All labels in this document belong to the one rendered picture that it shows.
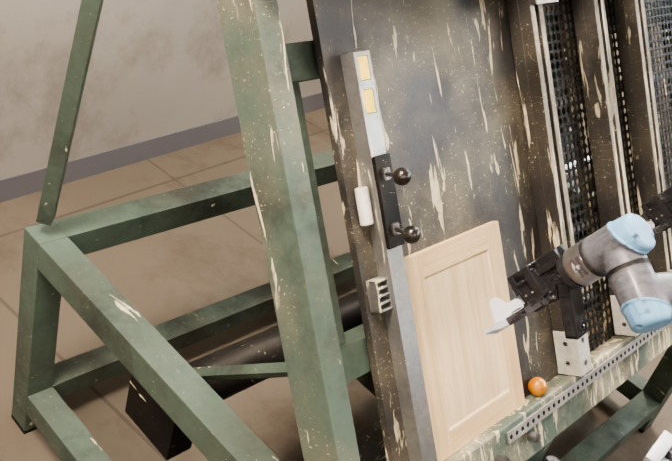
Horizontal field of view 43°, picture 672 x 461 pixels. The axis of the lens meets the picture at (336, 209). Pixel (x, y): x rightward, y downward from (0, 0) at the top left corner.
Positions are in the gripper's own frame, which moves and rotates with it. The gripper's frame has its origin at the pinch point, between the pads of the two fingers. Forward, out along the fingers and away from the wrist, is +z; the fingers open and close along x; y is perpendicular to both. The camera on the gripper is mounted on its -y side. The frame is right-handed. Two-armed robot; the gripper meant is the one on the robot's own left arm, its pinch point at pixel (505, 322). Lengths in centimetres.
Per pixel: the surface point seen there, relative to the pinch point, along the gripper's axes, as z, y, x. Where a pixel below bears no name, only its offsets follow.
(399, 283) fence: 18.7, 18.4, -0.8
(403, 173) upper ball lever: -3.0, 35.2, 4.9
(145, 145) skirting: 228, 161, -127
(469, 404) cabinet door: 37.3, -13.6, -19.5
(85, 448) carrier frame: 150, 31, 16
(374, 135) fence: 3.2, 46.8, -2.0
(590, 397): 41, -33, -67
